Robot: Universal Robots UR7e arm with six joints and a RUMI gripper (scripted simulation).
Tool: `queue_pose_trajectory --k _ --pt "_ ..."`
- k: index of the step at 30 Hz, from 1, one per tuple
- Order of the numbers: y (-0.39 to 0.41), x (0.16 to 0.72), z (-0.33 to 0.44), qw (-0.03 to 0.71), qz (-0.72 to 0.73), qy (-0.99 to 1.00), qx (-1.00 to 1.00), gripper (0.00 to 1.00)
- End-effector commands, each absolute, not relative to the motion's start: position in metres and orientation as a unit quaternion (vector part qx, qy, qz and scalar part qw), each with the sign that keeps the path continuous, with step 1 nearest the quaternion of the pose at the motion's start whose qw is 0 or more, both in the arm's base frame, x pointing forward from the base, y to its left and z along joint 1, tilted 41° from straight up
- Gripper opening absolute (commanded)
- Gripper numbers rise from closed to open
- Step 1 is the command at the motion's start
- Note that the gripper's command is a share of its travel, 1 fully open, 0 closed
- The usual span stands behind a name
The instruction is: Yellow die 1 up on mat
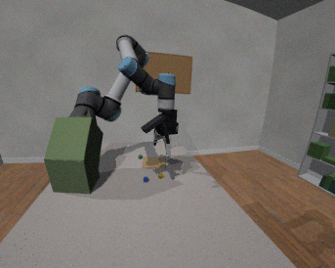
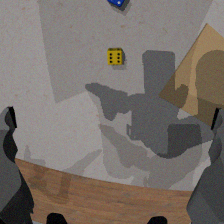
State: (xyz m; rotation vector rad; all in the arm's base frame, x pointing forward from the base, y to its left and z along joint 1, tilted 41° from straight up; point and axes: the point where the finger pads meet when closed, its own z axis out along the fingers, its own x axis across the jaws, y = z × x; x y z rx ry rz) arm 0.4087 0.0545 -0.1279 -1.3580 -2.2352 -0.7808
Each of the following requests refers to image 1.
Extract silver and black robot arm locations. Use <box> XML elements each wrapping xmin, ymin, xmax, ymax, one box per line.
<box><xmin>69</xmin><ymin>35</ymin><xmax>176</xmax><ymax>133</ymax></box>

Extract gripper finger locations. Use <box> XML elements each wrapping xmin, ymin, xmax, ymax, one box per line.
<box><xmin>153</xmin><ymin>127</ymin><xmax>163</xmax><ymax>146</ymax></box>
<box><xmin>163</xmin><ymin>127</ymin><xmax>177</xmax><ymax>158</ymax></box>

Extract tan flat mat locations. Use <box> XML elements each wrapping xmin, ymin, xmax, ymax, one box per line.
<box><xmin>142</xmin><ymin>157</ymin><xmax>165</xmax><ymax>169</ymax></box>

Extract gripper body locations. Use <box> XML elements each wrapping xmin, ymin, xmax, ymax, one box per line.
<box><xmin>156</xmin><ymin>109</ymin><xmax>179</xmax><ymax>136</ymax></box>

